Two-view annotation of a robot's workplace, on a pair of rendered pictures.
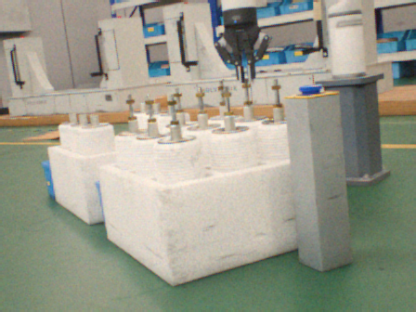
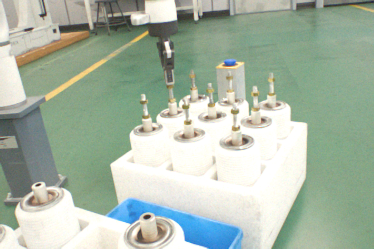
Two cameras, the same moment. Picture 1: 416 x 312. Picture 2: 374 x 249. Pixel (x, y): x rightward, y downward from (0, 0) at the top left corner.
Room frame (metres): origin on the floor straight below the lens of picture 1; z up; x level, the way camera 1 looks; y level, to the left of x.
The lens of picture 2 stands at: (1.75, 0.68, 0.58)
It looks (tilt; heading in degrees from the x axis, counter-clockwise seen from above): 22 degrees down; 238
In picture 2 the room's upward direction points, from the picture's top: 6 degrees counter-clockwise
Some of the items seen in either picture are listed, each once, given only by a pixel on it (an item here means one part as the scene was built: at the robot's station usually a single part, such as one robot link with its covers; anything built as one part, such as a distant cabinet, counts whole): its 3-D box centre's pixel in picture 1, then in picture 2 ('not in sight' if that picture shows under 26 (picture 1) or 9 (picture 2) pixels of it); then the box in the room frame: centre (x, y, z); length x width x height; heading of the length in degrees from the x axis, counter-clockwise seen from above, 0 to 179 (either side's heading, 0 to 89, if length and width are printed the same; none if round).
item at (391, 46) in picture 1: (389, 42); not in sight; (6.07, -2.03, 0.36); 0.50 x 0.38 x 0.21; 138
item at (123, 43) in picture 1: (78, 69); not in sight; (5.25, 1.03, 0.45); 1.61 x 0.57 x 0.74; 49
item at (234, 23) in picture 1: (240, 28); (163, 37); (1.30, -0.11, 0.46); 0.08 x 0.08 x 0.09
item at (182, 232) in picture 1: (212, 199); (216, 172); (1.25, -0.01, 0.09); 0.39 x 0.39 x 0.18; 26
